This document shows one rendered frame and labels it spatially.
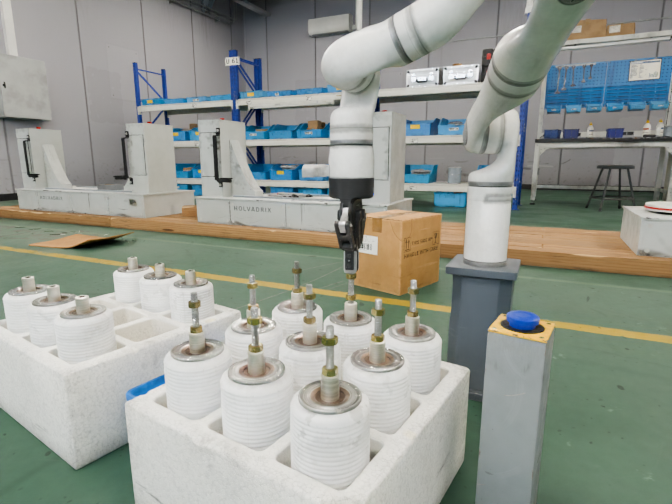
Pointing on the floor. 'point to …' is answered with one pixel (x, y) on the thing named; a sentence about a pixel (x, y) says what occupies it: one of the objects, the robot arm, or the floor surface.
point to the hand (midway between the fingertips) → (351, 260)
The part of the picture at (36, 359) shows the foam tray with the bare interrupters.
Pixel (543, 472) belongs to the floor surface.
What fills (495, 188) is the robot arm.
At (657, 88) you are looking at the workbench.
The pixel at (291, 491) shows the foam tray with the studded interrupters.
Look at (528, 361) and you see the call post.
